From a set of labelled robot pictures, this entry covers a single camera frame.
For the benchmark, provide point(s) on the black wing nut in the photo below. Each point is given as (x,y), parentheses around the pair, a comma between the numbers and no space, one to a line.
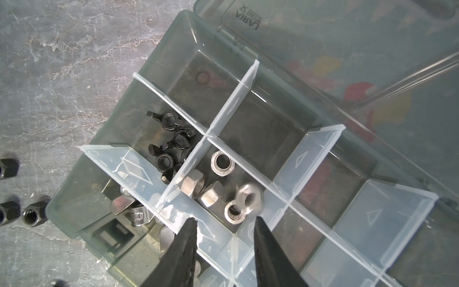
(182,138)
(168,160)
(169,120)

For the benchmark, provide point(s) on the silver hex nut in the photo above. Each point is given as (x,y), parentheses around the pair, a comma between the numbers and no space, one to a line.
(221,164)
(233,213)
(193,184)
(250,198)

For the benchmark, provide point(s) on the black hex nut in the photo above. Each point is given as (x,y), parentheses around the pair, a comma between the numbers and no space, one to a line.
(34,215)
(10,211)

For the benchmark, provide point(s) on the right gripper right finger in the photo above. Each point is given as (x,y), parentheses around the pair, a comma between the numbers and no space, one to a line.
(273,268)

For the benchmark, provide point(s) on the silver wing nut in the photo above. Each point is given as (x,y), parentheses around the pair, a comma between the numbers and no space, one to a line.
(126,204)
(166,238)

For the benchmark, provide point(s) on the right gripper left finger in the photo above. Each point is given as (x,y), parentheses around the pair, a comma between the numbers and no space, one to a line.
(178,264)

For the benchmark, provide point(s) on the green compartment organizer box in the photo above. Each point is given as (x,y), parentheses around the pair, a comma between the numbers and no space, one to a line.
(346,113)

